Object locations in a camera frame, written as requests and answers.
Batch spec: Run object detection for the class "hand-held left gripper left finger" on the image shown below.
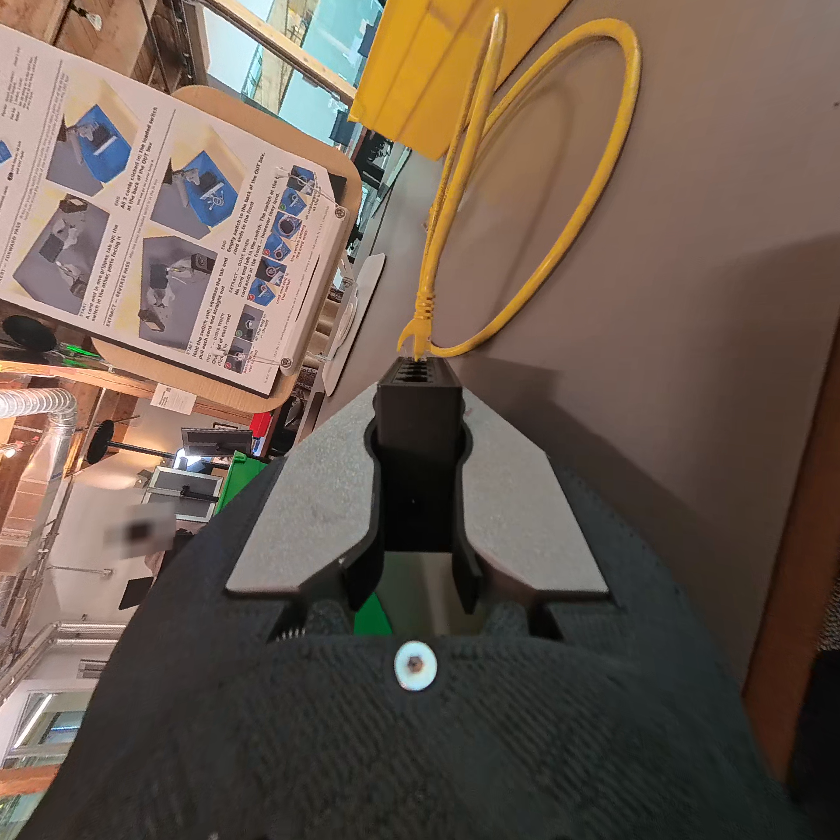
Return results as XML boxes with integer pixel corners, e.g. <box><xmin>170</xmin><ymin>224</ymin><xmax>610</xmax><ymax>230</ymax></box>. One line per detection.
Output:
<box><xmin>225</xmin><ymin>386</ymin><xmax>383</xmax><ymax>609</ymax></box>

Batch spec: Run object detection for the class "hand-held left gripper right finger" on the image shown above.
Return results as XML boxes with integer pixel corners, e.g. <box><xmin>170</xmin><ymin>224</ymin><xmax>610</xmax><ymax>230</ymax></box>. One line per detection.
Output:
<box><xmin>451</xmin><ymin>389</ymin><xmax>611</xmax><ymax>613</ymax></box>

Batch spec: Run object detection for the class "green plastic bin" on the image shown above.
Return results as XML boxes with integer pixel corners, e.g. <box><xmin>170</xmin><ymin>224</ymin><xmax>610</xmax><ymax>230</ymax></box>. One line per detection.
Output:
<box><xmin>215</xmin><ymin>451</ymin><xmax>395</xmax><ymax>636</ymax></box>

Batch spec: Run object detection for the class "black network switch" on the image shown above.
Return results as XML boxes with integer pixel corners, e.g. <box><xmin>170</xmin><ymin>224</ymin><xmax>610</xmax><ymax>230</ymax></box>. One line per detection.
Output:
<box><xmin>376</xmin><ymin>357</ymin><xmax>466</xmax><ymax>552</ymax></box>

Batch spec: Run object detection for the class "yellow ethernet cable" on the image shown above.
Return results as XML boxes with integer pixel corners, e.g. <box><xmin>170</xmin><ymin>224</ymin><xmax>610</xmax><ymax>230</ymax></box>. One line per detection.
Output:
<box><xmin>397</xmin><ymin>8</ymin><xmax>641</xmax><ymax>361</ymax></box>

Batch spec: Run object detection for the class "yellow plastic bin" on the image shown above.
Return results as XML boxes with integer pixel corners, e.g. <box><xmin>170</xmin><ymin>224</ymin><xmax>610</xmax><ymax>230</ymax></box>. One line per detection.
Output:
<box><xmin>348</xmin><ymin>0</ymin><xmax>572</xmax><ymax>160</ymax></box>

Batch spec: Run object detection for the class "black light panel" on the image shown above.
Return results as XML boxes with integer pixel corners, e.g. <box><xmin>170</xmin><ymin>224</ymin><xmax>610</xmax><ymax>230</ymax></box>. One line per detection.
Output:
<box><xmin>180</xmin><ymin>427</ymin><xmax>253</xmax><ymax>460</ymax></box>

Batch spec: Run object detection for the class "grey light panel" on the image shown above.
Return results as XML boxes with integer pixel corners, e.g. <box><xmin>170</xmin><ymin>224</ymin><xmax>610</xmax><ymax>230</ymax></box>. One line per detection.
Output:
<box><xmin>146</xmin><ymin>467</ymin><xmax>223</xmax><ymax>521</ymax></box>

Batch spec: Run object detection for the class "white stand base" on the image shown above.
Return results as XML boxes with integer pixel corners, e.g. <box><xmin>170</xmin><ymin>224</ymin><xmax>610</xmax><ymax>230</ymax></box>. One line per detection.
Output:
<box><xmin>320</xmin><ymin>255</ymin><xmax>388</xmax><ymax>396</ymax></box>

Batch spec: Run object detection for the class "printed instruction sheet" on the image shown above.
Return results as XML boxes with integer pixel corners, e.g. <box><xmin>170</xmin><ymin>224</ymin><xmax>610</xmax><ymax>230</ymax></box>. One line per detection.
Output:
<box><xmin>0</xmin><ymin>26</ymin><xmax>349</xmax><ymax>398</ymax></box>

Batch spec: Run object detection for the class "silver duct pipe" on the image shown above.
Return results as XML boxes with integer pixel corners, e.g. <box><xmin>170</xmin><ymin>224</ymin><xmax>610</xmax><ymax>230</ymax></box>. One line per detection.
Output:
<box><xmin>0</xmin><ymin>386</ymin><xmax>80</xmax><ymax>592</ymax></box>

